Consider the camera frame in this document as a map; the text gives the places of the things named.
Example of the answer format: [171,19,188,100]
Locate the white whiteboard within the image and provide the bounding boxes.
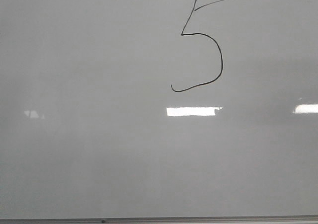
[0,0,318,219]

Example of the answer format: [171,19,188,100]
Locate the grey aluminium whiteboard frame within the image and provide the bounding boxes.
[0,215,318,224]

